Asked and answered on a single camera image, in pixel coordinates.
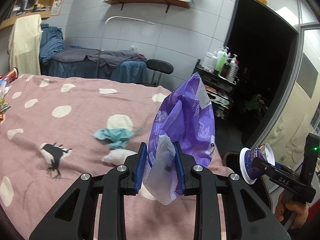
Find purple plastic bag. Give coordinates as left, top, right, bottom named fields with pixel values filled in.
left=143, top=73, right=215, bottom=205

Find purple yogurt cup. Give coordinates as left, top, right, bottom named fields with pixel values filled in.
left=239, top=143, right=280, bottom=185

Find brown trash bin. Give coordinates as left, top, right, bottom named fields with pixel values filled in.
left=222, top=151, right=273, bottom=205

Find person's right hand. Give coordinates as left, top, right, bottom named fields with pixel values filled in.
left=274, top=192, right=309, bottom=230

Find white crumpled tissue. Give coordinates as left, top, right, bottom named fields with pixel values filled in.
left=101, top=149, right=137, bottom=166

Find teal crumpled tissue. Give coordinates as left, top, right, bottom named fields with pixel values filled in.
left=93, top=127, right=142, bottom=150

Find black rolling storage cart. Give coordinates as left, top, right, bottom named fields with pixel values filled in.
left=193, top=59, right=239, bottom=120

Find pink spotted bed blanket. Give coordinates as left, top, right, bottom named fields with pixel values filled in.
left=0, top=74, right=235, bottom=240

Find potted green plant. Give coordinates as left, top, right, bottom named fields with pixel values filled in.
left=245, top=94, right=268, bottom=115

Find dark brown pump bottle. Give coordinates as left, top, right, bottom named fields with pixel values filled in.
left=220, top=59, right=231, bottom=79

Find black round stool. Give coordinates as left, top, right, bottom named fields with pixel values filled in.
left=146, top=59, right=174, bottom=87

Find clear red cap bottle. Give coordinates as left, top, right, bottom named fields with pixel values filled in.
left=227, top=60, right=239, bottom=83

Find white pump bottle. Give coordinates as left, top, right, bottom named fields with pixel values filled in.
left=206, top=50, right=217, bottom=73

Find green lotion bottle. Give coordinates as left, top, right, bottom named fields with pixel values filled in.
left=215, top=46, right=228, bottom=74

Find grey towel on bed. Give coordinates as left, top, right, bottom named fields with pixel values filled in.
left=52, top=48, right=147, bottom=68

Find blue covered massage bed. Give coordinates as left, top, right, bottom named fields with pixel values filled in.
left=40, top=59, right=147, bottom=84

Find blue crumpled cloth pile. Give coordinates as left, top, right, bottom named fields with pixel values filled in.
left=39, top=23, right=65, bottom=64

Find white curved floor lamp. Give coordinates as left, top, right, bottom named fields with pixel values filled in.
left=95, top=16, right=155, bottom=78

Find red cylindrical can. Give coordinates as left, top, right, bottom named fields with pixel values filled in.
left=1, top=67, right=19, bottom=82

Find red yellow snack wrappers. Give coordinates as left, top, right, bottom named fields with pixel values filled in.
left=0, top=77, right=10, bottom=121

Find cream cloth covered chair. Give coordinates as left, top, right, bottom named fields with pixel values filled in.
left=8, top=14, right=42, bottom=75

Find wooden cubby bookshelf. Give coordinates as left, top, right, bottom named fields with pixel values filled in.
left=1, top=0, right=56, bottom=29

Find glass door frame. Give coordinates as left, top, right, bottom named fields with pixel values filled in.
left=247, top=0, right=319, bottom=157

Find wall poster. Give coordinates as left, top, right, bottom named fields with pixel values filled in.
left=51, top=0, right=64, bottom=16

